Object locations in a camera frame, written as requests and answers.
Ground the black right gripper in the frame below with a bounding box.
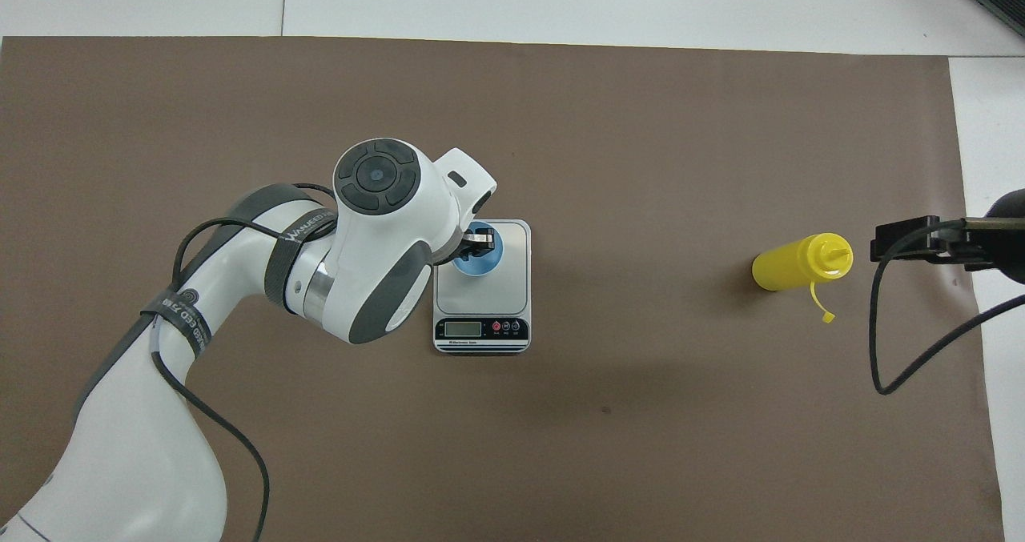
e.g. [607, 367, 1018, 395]
[873, 190, 1025, 287]

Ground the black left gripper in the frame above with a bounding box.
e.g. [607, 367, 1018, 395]
[435, 228, 497, 267]

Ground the light blue plastic cup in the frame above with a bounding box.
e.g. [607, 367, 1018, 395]
[452, 222, 505, 279]

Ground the yellow squeeze bottle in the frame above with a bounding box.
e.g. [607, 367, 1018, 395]
[751, 232, 854, 323]

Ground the silver digital kitchen scale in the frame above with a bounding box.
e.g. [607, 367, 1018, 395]
[433, 219, 533, 355]

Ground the brown paper mat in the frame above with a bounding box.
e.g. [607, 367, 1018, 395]
[0, 36, 1006, 542]

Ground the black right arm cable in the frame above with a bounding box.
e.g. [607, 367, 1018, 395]
[869, 220, 1025, 396]

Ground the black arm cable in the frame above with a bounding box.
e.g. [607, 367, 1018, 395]
[869, 220, 1025, 396]
[148, 182, 337, 542]

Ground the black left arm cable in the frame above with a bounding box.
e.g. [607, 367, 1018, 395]
[148, 182, 337, 542]

